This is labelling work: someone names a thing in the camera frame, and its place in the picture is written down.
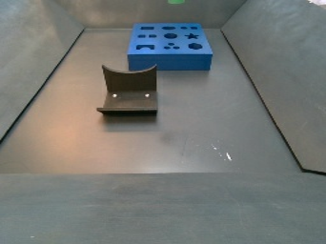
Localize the black curved holder stand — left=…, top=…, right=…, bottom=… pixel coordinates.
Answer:
left=96, top=66, right=158, bottom=114

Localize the blue shape sorter block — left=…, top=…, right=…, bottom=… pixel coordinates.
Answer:
left=127, top=23, right=212, bottom=71

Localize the green tape piece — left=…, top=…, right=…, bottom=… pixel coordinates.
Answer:
left=168, top=0, right=184, bottom=4

